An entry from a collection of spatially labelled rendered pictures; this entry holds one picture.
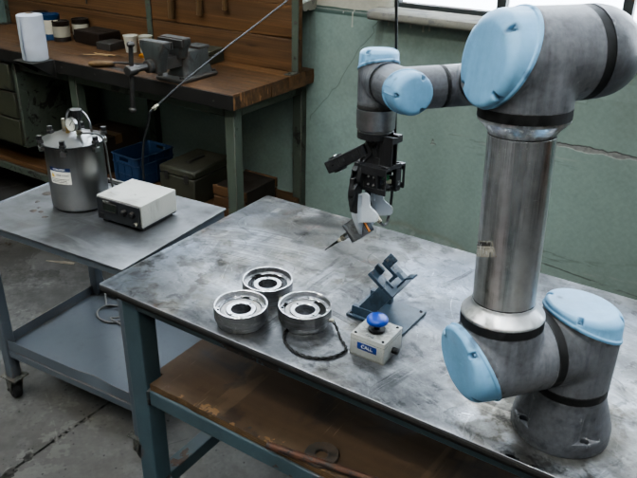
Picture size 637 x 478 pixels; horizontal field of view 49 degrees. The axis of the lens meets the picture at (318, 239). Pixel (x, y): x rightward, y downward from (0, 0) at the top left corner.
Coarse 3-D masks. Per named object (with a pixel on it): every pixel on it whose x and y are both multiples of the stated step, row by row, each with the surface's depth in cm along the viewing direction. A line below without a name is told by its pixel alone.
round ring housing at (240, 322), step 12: (216, 300) 137; (228, 300) 139; (252, 300) 139; (264, 300) 137; (216, 312) 133; (228, 312) 135; (240, 312) 139; (252, 312) 135; (264, 312) 134; (228, 324) 132; (240, 324) 132; (252, 324) 132
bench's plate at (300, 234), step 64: (192, 256) 161; (256, 256) 162; (320, 256) 162; (384, 256) 163; (448, 256) 164; (192, 320) 138; (448, 320) 139; (320, 384) 123; (384, 384) 121; (448, 384) 121; (512, 448) 107
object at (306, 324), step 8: (288, 296) 139; (296, 296) 140; (304, 296) 141; (312, 296) 140; (320, 296) 139; (280, 304) 136; (296, 304) 138; (304, 304) 138; (312, 304) 138; (328, 304) 138; (280, 312) 134; (296, 312) 135; (304, 312) 139; (312, 312) 138; (328, 312) 133; (280, 320) 135; (288, 320) 132; (296, 320) 131; (304, 320) 131; (312, 320) 131; (320, 320) 132; (328, 320) 134; (288, 328) 134; (296, 328) 132; (304, 328) 132; (312, 328) 132; (320, 328) 134
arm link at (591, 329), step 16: (560, 288) 106; (544, 304) 102; (560, 304) 101; (576, 304) 101; (592, 304) 102; (608, 304) 103; (560, 320) 99; (576, 320) 98; (592, 320) 98; (608, 320) 98; (624, 320) 101; (560, 336) 98; (576, 336) 98; (592, 336) 97; (608, 336) 98; (560, 352) 97; (576, 352) 98; (592, 352) 99; (608, 352) 99; (560, 368) 98; (576, 368) 99; (592, 368) 100; (608, 368) 101; (560, 384) 100; (576, 384) 102; (592, 384) 102; (608, 384) 103
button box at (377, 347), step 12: (360, 324) 129; (360, 336) 126; (372, 336) 126; (384, 336) 126; (396, 336) 127; (360, 348) 127; (372, 348) 125; (384, 348) 124; (396, 348) 127; (372, 360) 126; (384, 360) 125
